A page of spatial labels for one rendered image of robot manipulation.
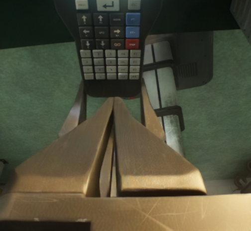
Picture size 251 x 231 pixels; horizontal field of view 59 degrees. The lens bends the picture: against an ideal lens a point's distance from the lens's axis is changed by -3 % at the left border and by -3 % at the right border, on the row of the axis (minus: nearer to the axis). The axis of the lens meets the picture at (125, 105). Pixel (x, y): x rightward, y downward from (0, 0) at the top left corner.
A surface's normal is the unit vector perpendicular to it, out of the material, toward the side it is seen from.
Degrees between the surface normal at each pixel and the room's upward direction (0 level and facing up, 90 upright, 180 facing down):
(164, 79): 90
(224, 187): 90
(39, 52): 0
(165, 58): 90
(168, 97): 90
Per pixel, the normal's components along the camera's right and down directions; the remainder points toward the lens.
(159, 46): -0.28, -0.59
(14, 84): 0.01, 0.79
